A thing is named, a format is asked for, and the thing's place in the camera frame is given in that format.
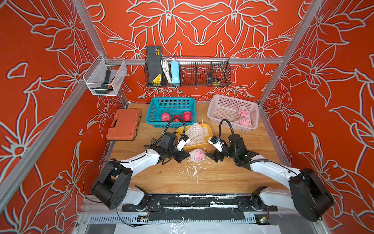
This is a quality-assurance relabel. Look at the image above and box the white foam net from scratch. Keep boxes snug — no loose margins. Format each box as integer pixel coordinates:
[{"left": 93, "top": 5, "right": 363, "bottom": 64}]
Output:
[
  {"left": 201, "top": 127, "right": 209, "bottom": 137},
  {"left": 187, "top": 136, "right": 206, "bottom": 146},
  {"left": 185, "top": 123, "right": 203, "bottom": 139}
]

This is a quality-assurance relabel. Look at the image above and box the red apple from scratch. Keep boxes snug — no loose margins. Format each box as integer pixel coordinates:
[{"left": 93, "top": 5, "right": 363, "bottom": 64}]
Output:
[
  {"left": 182, "top": 111, "right": 192, "bottom": 122},
  {"left": 161, "top": 113, "right": 171, "bottom": 122}
]

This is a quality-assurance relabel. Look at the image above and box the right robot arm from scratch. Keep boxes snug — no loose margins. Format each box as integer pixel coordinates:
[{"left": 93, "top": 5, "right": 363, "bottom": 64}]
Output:
[{"left": 208, "top": 131, "right": 335, "bottom": 222}]

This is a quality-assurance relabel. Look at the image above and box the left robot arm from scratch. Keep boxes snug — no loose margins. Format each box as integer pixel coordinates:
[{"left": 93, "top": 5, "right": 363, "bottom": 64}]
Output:
[{"left": 91, "top": 117, "right": 189, "bottom": 211}]

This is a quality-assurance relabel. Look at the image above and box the yellow plastic tray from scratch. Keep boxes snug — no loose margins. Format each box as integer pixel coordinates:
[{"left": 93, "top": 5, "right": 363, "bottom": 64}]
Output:
[{"left": 184, "top": 123, "right": 213, "bottom": 150}]

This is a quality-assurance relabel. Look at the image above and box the teal plastic basket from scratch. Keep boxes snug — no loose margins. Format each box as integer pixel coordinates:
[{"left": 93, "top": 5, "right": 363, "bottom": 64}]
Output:
[{"left": 146, "top": 97, "right": 197, "bottom": 129}]

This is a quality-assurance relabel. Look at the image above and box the pink plastic basket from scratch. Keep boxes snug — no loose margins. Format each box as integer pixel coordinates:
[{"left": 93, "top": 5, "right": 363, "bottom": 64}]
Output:
[{"left": 207, "top": 95, "right": 259, "bottom": 132}]

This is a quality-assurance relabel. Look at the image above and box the orange tool case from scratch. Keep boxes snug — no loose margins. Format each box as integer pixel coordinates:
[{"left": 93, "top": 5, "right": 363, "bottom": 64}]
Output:
[{"left": 106, "top": 109, "right": 142, "bottom": 141}]

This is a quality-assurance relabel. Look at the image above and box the yellow tape measure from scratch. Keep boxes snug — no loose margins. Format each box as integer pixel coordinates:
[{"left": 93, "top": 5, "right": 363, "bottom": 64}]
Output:
[{"left": 212, "top": 79, "right": 221, "bottom": 87}]

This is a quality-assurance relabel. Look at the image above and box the light blue power bank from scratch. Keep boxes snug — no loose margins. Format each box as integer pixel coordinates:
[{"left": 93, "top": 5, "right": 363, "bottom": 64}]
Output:
[{"left": 170, "top": 60, "right": 180, "bottom": 86}]

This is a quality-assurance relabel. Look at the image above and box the black rectangular device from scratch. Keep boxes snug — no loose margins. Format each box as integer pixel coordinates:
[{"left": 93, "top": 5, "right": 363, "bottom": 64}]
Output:
[{"left": 146, "top": 46, "right": 163, "bottom": 86}]

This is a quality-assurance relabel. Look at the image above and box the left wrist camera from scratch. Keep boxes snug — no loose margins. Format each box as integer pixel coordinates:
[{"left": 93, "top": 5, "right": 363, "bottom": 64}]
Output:
[{"left": 177, "top": 135, "right": 191, "bottom": 151}]

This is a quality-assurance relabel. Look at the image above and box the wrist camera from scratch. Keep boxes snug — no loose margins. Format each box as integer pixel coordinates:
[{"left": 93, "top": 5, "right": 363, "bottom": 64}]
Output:
[
  {"left": 177, "top": 135, "right": 191, "bottom": 151},
  {"left": 208, "top": 136, "right": 226, "bottom": 152}
]

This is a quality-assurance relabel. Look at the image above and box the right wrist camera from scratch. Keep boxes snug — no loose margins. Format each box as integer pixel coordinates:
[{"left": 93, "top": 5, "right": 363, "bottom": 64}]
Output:
[{"left": 208, "top": 136, "right": 226, "bottom": 152}]

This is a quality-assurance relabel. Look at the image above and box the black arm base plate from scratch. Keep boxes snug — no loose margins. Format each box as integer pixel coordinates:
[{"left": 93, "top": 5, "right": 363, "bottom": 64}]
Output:
[{"left": 121, "top": 194, "right": 278, "bottom": 213}]

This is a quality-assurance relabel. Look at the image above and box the black wire wall basket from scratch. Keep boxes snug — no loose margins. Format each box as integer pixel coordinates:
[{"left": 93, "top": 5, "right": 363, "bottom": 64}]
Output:
[{"left": 144, "top": 56, "right": 232, "bottom": 88}]

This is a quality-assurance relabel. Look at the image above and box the dark green tool handle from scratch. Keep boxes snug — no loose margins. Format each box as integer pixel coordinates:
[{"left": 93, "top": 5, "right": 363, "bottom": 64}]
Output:
[{"left": 95, "top": 70, "right": 112, "bottom": 94}]

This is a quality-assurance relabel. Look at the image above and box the white coiled cable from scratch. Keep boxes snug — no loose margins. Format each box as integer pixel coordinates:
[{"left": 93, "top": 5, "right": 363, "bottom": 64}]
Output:
[{"left": 161, "top": 58, "right": 173, "bottom": 84}]

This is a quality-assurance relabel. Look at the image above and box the clear acrylic wall box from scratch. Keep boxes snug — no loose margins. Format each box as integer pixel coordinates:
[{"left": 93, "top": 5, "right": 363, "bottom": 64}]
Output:
[{"left": 83, "top": 54, "right": 128, "bottom": 96}]

